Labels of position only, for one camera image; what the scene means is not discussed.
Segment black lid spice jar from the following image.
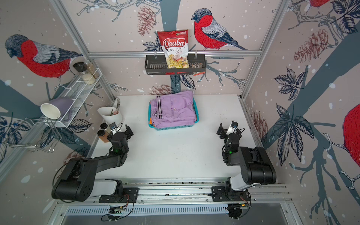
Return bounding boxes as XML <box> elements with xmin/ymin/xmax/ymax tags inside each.
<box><xmin>73</xmin><ymin>62</ymin><xmax>87</xmax><ymax>73</ymax></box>

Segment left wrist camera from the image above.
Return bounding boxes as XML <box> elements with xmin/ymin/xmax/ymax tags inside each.
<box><xmin>109</xmin><ymin>122</ymin><xmax>117</xmax><ymax>134</ymax></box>

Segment wire cup rack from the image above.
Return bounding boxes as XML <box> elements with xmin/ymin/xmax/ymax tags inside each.
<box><xmin>1</xmin><ymin>117</ymin><xmax>63</xmax><ymax>153</ymax></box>

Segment purple pants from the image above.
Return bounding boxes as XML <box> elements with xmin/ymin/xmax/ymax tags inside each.
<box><xmin>149</xmin><ymin>91</ymin><xmax>197</xmax><ymax>130</ymax></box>

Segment teal plastic basket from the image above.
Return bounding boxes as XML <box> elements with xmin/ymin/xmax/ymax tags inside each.
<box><xmin>148</xmin><ymin>97</ymin><xmax>200</xmax><ymax>131</ymax></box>

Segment light spice jar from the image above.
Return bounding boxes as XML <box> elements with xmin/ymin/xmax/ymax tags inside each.
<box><xmin>100</xmin><ymin>123</ymin><xmax>112</xmax><ymax>135</ymax></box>

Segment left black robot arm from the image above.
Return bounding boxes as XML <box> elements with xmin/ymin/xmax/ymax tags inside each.
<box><xmin>52</xmin><ymin>125</ymin><xmax>134</xmax><ymax>202</ymax></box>

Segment brown spice jar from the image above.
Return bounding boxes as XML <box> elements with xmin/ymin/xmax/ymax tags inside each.
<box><xmin>97</xmin><ymin>129</ymin><xmax>109</xmax><ymax>143</ymax></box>

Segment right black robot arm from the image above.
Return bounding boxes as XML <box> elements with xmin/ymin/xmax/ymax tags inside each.
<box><xmin>217</xmin><ymin>121</ymin><xmax>277</xmax><ymax>191</ymax></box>

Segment white wire wall shelf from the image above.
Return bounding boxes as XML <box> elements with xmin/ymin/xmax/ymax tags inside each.
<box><xmin>55</xmin><ymin>67</ymin><xmax>103</xmax><ymax>128</ymax></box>

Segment black wall basket shelf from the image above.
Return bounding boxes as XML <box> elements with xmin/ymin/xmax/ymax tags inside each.
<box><xmin>144</xmin><ymin>54</ymin><xmax>206</xmax><ymax>75</ymax></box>

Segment glass jar on shelf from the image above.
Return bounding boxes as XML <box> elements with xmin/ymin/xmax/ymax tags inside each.
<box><xmin>85</xmin><ymin>61</ymin><xmax>99</xmax><ymax>79</ymax></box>

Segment white utensil holder cup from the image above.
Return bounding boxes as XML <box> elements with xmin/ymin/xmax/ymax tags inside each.
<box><xmin>97</xmin><ymin>106</ymin><xmax>123</xmax><ymax>125</ymax></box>

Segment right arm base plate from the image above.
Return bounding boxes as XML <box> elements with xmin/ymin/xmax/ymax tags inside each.
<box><xmin>208</xmin><ymin>186</ymin><xmax>251</xmax><ymax>203</ymax></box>

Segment red cassava chips bag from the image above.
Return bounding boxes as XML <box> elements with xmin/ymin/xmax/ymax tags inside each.
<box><xmin>157</xmin><ymin>30</ymin><xmax>189</xmax><ymax>69</ymax></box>

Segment purple white cup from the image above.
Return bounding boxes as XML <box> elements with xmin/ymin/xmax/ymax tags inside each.
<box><xmin>40</xmin><ymin>97</ymin><xmax>74</xmax><ymax>120</ymax></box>

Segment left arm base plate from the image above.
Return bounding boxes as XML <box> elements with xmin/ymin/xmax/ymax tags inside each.
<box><xmin>98</xmin><ymin>187</ymin><xmax>139</xmax><ymax>203</ymax></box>

